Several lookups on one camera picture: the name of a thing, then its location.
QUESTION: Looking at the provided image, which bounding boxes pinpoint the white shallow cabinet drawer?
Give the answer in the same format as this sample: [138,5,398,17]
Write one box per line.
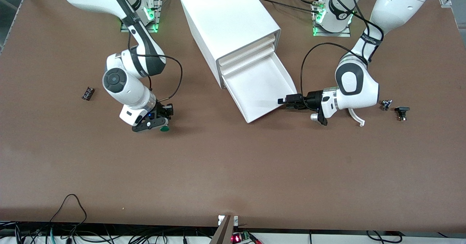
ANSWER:
[220,44,275,77]
[218,35,276,70]

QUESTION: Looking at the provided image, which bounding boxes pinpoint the white half ring part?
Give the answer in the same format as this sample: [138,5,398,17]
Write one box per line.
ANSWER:
[348,107,366,127]

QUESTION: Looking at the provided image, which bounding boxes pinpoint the black looped cable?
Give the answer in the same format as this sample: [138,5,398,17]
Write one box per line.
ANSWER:
[49,194,87,233]

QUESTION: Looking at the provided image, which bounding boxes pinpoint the black cable behind cabinet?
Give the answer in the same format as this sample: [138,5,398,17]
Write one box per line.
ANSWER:
[257,0,321,14]

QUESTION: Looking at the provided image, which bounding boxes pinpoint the grey camera mount beam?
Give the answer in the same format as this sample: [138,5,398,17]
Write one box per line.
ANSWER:
[209,215,239,244]

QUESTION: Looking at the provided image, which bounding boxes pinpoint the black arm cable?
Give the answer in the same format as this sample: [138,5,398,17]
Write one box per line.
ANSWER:
[300,0,384,110]
[127,33,183,101]

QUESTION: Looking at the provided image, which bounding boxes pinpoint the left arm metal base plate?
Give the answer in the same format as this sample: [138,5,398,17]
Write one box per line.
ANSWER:
[312,0,352,38]

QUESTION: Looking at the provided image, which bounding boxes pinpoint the white deep cabinet drawer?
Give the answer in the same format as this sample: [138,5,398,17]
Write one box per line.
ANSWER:
[221,53,298,123]

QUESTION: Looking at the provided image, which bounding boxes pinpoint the black cable under table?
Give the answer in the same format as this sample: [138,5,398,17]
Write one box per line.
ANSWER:
[366,231,403,244]

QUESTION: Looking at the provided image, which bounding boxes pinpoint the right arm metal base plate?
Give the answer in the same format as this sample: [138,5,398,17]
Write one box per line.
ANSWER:
[120,0,161,33]

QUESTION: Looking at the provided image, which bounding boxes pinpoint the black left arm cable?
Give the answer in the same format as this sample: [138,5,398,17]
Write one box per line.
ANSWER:
[300,0,384,110]

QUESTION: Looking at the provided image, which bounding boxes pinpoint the white drawer cabinet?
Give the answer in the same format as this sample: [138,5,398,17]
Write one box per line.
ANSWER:
[179,0,281,90]

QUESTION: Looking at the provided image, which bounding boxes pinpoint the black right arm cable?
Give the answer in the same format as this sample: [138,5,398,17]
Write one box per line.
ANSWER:
[127,33,183,101]

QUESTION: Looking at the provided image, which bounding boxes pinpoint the circuit board red display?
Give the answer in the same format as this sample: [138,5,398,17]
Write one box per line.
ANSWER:
[232,231,261,244]

